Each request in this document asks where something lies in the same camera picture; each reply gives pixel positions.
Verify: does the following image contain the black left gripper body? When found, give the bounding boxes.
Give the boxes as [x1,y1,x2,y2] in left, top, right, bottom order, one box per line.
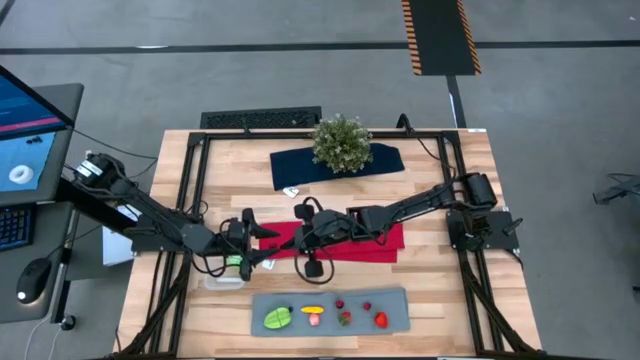
[214,207,256,282]

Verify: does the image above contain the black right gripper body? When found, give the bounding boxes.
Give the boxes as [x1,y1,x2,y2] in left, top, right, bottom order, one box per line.
[293,196,357,279]

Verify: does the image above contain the green toy starfruit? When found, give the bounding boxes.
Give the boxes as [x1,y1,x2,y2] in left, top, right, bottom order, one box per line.
[263,306,294,331]

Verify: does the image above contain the clear plastic tupperware container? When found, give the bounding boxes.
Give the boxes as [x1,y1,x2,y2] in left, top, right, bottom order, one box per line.
[203,253,247,292]

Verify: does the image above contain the red cloth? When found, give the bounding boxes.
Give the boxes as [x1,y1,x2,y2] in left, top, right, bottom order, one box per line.
[258,219,406,265]

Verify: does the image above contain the navy blue cloth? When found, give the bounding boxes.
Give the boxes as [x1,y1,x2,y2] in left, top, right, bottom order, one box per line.
[269,142,406,192]

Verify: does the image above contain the green potted plant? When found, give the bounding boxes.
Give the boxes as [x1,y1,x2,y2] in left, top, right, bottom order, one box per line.
[311,113,374,175]

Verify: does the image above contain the grey cloth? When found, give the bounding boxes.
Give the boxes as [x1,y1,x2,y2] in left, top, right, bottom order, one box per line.
[250,287,412,338]

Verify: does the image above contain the black keyboard on table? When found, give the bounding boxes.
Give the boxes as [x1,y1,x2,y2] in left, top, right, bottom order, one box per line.
[199,105,323,130]

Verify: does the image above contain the white box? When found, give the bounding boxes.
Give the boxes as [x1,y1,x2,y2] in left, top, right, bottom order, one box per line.
[102,227,136,266]

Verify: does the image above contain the dark grey computer desk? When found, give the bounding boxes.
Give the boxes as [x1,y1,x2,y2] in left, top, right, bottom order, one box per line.
[0,82,86,326]

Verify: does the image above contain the black computer mouse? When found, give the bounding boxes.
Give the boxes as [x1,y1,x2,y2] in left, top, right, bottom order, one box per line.
[15,257,53,305]

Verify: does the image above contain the black computer keyboard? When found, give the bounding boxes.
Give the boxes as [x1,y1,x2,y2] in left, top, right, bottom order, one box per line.
[0,204,35,251]

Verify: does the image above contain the computer monitor with blue screen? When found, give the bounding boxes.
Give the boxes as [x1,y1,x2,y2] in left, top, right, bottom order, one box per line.
[0,64,85,207]

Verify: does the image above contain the black floor mat orange stripes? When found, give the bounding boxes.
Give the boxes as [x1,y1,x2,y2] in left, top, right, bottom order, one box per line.
[401,0,482,77]

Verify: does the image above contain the black looped gripper cable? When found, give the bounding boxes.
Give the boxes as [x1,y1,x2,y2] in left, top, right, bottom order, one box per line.
[293,247,337,287]

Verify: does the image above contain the black metal table frame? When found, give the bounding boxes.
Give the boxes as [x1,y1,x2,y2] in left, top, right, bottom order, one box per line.
[117,128,544,359]

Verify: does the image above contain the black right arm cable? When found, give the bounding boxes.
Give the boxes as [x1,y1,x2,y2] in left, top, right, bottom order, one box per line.
[397,113,457,177]

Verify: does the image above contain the black floor cable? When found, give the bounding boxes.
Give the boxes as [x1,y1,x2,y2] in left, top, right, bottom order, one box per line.
[73,128,159,161]

